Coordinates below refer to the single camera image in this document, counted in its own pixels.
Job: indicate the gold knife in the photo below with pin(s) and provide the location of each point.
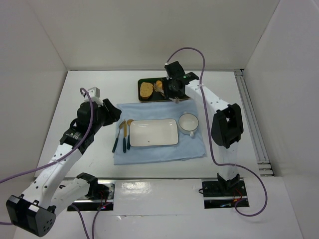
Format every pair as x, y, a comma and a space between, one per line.
124, 136

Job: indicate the gold spoon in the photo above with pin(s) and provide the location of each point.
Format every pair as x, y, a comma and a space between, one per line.
129, 125

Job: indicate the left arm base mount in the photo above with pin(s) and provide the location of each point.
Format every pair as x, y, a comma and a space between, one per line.
103, 198

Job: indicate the light blue cloth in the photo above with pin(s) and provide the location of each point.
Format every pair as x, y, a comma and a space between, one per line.
187, 147

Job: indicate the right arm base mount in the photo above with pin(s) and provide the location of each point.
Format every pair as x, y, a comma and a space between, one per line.
215, 198

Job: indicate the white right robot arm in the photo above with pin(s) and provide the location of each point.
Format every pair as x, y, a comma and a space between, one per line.
225, 124

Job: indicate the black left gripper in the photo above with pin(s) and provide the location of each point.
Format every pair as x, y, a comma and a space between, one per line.
109, 112

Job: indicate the large bread slice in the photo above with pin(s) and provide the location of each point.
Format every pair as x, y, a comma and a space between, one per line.
146, 90

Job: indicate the dark green tray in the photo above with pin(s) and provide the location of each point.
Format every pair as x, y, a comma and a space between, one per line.
156, 96

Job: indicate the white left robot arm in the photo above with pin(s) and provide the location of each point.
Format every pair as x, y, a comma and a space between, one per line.
36, 208

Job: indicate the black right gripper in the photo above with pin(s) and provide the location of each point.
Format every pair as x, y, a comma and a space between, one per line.
173, 98

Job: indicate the white rectangular plate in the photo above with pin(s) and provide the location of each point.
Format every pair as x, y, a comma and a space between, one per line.
153, 132

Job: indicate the aluminium rail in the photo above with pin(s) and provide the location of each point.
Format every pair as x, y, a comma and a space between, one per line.
262, 158

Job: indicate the striped bread roll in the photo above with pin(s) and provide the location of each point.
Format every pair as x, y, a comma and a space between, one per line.
158, 84

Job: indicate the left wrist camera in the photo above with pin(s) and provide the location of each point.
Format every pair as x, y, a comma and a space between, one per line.
94, 92

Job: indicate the white bowl with handles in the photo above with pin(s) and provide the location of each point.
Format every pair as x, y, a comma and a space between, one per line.
188, 124

